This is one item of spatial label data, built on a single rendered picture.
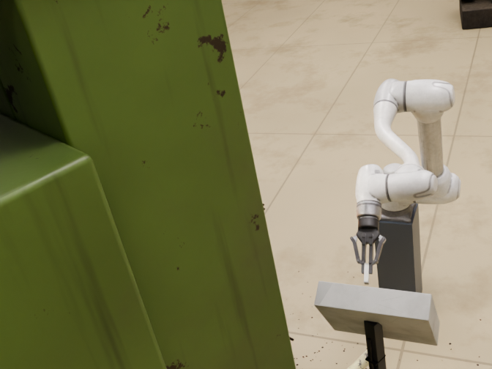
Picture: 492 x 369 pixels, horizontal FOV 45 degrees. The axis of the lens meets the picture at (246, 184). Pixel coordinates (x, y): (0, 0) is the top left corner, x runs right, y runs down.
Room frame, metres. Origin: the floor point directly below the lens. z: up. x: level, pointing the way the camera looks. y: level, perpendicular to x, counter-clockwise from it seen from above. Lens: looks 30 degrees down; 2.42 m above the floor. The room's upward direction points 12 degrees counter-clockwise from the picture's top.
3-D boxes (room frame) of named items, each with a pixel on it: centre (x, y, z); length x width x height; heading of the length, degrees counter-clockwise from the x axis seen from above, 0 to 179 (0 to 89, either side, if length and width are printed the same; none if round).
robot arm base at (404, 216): (2.59, -0.72, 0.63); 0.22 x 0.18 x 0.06; 61
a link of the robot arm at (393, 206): (2.57, -0.74, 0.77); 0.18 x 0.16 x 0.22; 65
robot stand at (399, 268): (2.58, -0.73, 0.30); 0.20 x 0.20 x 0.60; 61
